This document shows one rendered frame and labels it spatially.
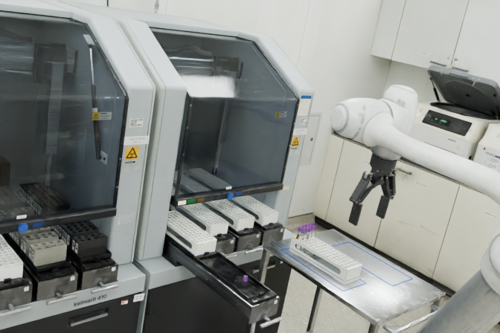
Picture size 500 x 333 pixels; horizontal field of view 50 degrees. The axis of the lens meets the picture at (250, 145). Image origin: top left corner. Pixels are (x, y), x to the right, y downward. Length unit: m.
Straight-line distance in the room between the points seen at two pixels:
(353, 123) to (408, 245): 2.91
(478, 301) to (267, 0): 2.81
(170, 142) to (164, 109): 0.14
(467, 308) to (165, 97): 1.22
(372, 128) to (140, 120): 0.86
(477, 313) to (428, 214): 2.88
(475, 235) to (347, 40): 1.74
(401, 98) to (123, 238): 1.14
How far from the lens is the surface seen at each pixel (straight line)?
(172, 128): 2.03
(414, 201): 4.19
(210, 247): 2.15
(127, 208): 2.05
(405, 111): 1.57
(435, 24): 4.43
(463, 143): 3.96
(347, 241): 2.52
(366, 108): 1.45
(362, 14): 4.53
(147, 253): 2.20
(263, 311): 1.96
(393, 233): 4.32
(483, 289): 1.27
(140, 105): 1.93
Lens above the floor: 1.80
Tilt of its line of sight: 15 degrees down
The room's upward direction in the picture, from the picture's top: 10 degrees clockwise
